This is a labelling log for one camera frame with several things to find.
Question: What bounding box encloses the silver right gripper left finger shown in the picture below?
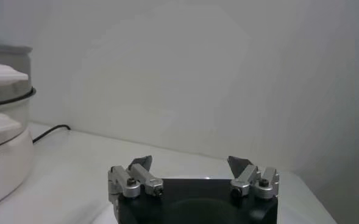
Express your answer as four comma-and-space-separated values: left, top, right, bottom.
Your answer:
107, 155, 165, 214

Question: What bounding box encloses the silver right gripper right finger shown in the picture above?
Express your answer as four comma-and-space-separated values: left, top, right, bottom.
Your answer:
227, 155, 280, 200

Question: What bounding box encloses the white electric cooker pot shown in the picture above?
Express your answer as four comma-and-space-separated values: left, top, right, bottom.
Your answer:
0, 89, 37, 211

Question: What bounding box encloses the black cooker power cable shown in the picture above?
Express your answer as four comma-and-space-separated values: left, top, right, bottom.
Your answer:
32, 124, 72, 144

